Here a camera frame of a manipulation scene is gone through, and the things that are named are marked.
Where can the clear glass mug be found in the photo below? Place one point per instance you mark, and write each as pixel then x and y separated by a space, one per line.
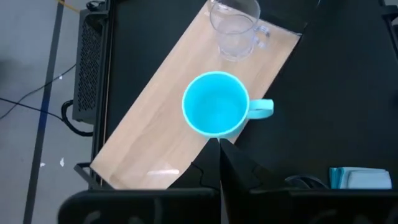
pixel 234 31

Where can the mint green plastic mug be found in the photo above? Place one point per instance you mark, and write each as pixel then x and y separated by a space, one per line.
pixel 216 104

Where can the folded light blue cloth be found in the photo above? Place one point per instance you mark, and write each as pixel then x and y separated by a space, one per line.
pixel 362 179

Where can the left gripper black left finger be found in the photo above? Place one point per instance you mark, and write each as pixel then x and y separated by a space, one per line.
pixel 205 171

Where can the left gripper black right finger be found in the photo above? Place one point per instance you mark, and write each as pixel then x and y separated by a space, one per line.
pixel 239 171

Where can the wooden shelf with black frame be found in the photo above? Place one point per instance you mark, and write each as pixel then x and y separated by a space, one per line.
pixel 161 118

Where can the black perforated computer tower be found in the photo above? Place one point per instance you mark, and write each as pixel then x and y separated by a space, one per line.
pixel 88 68

